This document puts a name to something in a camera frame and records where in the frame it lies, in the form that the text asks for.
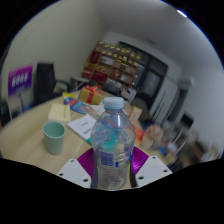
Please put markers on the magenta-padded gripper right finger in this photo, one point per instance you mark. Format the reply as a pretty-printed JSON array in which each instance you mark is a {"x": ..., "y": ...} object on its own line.
[{"x": 153, "y": 170}]

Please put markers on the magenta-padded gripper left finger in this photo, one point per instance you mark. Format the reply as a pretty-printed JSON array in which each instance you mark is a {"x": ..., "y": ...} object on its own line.
[{"x": 73, "y": 170}]

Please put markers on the clear plastic water bottle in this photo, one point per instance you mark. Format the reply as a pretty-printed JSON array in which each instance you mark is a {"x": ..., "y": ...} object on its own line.
[{"x": 112, "y": 146}]

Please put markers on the pink flowers in white pot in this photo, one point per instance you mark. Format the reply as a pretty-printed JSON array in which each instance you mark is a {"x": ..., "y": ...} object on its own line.
[{"x": 154, "y": 135}]

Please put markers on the pale green cup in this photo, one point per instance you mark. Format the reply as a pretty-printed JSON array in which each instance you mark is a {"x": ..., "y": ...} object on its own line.
[{"x": 54, "y": 140}]

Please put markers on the white book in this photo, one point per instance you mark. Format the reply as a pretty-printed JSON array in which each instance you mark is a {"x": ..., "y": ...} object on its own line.
[{"x": 81, "y": 126}]

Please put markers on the small pale pink box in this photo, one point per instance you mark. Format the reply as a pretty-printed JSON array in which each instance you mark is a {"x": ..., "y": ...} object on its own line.
[{"x": 135, "y": 114}]

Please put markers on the small beige book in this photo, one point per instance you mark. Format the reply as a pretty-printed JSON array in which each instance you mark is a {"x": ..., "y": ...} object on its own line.
[{"x": 59, "y": 112}]

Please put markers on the blue and red brochure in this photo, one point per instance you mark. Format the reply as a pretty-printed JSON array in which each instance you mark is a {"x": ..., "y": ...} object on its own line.
[{"x": 77, "y": 106}]

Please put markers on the gold gift box red ribbon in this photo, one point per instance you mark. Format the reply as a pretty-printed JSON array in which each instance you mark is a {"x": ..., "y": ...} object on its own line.
[{"x": 90, "y": 96}]

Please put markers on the small white round table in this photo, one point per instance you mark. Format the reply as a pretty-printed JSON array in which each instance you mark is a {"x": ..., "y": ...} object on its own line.
[{"x": 78, "y": 80}]

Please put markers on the black office chair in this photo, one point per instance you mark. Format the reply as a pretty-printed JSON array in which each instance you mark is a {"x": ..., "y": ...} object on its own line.
[{"x": 45, "y": 83}]

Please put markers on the black framed glass door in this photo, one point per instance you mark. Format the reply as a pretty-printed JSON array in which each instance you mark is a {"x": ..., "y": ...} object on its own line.
[{"x": 150, "y": 76}]

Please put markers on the purple sign board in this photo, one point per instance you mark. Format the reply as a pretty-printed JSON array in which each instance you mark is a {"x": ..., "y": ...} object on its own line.
[{"x": 20, "y": 80}]

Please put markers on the wooden shelf unit with trophies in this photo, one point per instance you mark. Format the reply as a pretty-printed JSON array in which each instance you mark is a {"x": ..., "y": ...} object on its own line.
[{"x": 110, "y": 63}]

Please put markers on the white wall air conditioner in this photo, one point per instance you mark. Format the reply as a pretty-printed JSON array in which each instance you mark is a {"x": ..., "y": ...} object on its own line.
[{"x": 185, "y": 83}]

